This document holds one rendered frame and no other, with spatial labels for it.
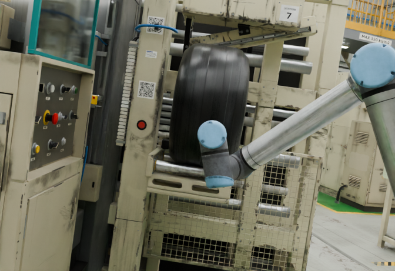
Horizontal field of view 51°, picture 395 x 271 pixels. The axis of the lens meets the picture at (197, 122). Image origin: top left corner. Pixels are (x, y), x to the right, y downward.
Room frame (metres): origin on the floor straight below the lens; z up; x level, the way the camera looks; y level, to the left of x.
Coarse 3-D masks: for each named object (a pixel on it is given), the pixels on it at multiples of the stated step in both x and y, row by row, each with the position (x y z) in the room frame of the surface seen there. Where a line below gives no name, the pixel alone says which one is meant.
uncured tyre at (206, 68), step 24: (192, 48) 1.82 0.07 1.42; (216, 48) 1.83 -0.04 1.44; (192, 72) 1.70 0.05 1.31; (216, 72) 1.71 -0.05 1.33; (240, 72) 1.72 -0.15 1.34; (192, 96) 1.67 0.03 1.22; (216, 96) 1.67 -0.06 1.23; (240, 96) 1.69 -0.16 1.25; (192, 120) 1.67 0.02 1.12; (216, 120) 1.67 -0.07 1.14; (240, 120) 1.69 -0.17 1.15; (192, 144) 1.71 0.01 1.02
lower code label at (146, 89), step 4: (140, 84) 1.88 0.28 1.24; (144, 84) 1.88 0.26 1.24; (148, 84) 1.88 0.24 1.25; (152, 84) 1.88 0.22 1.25; (140, 88) 1.88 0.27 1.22; (144, 88) 1.88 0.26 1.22; (148, 88) 1.88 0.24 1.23; (152, 88) 1.88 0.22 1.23; (140, 92) 1.88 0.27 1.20; (144, 92) 1.88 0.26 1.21; (148, 92) 1.88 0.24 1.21; (152, 92) 1.88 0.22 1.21; (140, 96) 1.88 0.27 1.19; (144, 96) 1.88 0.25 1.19; (148, 96) 1.88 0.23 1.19; (152, 96) 1.88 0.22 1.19
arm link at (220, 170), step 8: (208, 152) 1.32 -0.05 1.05; (216, 152) 1.32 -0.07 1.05; (224, 152) 1.33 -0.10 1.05; (208, 160) 1.32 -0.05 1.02; (216, 160) 1.31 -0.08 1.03; (224, 160) 1.32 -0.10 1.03; (232, 160) 1.37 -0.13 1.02; (208, 168) 1.32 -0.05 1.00; (216, 168) 1.31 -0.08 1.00; (224, 168) 1.32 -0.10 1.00; (232, 168) 1.35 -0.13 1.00; (208, 176) 1.32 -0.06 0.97; (216, 176) 1.31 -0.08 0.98; (224, 176) 1.31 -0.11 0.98; (232, 176) 1.34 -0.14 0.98; (208, 184) 1.33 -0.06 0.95; (216, 184) 1.31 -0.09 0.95; (224, 184) 1.31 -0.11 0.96; (232, 184) 1.33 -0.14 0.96
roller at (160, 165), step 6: (156, 162) 1.80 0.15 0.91; (162, 162) 1.81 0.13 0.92; (168, 162) 1.81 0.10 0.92; (174, 162) 1.82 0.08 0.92; (156, 168) 1.80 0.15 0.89; (162, 168) 1.80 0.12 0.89; (168, 168) 1.80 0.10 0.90; (174, 168) 1.80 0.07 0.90; (180, 168) 1.80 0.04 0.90; (186, 168) 1.80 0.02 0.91; (192, 168) 1.80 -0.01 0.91; (198, 168) 1.80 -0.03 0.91; (186, 174) 1.81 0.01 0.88; (192, 174) 1.80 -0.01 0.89; (198, 174) 1.80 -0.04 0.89; (204, 174) 1.79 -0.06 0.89
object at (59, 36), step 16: (48, 0) 1.27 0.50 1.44; (64, 0) 1.39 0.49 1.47; (80, 0) 1.54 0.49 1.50; (96, 0) 1.73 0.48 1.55; (32, 16) 1.20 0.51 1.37; (48, 16) 1.28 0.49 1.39; (64, 16) 1.41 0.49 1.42; (80, 16) 1.56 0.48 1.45; (96, 16) 1.74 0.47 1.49; (32, 32) 1.20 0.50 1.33; (48, 32) 1.30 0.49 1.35; (64, 32) 1.43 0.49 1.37; (80, 32) 1.58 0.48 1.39; (32, 48) 1.20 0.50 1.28; (48, 48) 1.31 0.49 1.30; (64, 48) 1.44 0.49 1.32; (80, 48) 1.60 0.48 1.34; (80, 64) 1.61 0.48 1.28
